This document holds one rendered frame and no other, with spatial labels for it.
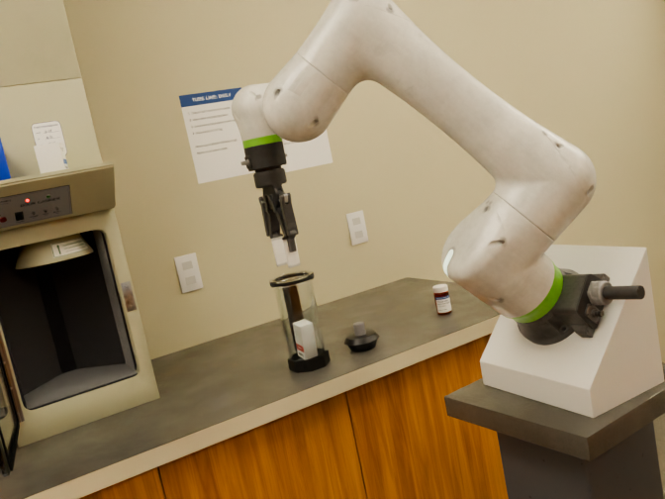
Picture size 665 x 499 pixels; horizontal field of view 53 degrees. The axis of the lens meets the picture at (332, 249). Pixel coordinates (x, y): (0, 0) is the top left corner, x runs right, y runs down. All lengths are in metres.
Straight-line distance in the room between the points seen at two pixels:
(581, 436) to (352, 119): 1.56
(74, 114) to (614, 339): 1.21
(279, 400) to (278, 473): 0.17
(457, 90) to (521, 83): 1.85
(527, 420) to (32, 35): 1.28
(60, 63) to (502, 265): 1.07
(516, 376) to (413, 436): 0.52
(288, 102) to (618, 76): 2.46
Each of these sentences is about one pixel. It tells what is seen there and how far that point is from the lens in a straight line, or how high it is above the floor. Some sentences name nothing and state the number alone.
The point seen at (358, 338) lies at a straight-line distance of 1.68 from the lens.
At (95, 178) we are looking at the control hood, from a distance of 1.54.
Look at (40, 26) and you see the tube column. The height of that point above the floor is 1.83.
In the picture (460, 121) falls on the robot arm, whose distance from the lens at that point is 1.10.
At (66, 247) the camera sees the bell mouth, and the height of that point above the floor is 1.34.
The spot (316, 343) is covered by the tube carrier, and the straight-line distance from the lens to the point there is 1.62.
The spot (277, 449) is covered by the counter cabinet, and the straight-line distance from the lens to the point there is 1.55.
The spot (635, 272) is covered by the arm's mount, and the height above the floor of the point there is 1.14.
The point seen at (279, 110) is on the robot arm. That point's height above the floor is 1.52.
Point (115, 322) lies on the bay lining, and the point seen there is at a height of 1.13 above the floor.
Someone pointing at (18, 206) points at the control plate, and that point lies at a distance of 1.55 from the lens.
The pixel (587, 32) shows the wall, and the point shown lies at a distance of 3.28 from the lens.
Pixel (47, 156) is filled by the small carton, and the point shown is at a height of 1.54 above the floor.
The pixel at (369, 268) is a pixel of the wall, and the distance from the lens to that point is 2.42.
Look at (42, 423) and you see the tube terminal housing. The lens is 1.68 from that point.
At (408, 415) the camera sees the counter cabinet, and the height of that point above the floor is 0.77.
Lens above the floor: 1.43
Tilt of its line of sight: 8 degrees down
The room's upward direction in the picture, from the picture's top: 11 degrees counter-clockwise
